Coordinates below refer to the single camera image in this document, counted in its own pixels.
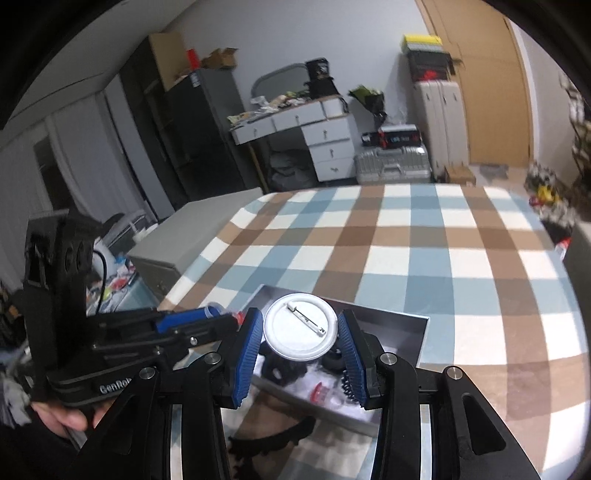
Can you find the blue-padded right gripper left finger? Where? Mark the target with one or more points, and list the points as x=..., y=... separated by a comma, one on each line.
x=216, y=381

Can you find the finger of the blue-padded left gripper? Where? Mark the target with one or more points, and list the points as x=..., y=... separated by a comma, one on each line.
x=135, y=338
x=195, y=318

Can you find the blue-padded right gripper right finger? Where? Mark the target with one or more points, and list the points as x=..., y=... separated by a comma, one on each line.
x=382, y=380

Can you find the person's left hand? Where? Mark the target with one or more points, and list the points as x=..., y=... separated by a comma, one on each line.
x=59, y=419

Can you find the black lace headband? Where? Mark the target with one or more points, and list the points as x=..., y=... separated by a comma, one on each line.
x=244, y=450

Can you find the grey cardboard box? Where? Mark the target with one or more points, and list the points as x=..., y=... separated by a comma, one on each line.
x=399, y=333

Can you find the black hair claw clip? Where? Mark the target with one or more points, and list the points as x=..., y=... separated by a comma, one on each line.
x=279, y=370

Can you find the plaid bed blanket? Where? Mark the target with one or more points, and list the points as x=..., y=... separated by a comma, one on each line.
x=476, y=261

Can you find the black wardrobe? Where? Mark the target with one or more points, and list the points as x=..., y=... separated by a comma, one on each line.
x=182, y=120

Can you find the silver aluminium suitcase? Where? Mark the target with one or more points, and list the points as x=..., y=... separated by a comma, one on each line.
x=405, y=165

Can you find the black red shoebox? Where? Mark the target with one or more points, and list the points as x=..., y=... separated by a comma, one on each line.
x=393, y=137

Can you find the white drawer desk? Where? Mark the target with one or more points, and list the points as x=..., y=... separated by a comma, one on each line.
x=327, y=128

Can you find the beige upright suitcase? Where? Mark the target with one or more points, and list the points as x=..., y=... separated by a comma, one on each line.
x=442, y=121

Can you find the black storage crate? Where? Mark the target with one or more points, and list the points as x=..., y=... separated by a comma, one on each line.
x=432, y=65

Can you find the wooden door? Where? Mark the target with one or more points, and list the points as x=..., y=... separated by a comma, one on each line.
x=490, y=73

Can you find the yellow shoebox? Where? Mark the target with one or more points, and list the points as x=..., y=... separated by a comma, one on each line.
x=425, y=43

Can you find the clear red ring toy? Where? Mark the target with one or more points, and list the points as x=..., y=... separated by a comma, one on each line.
x=327, y=396

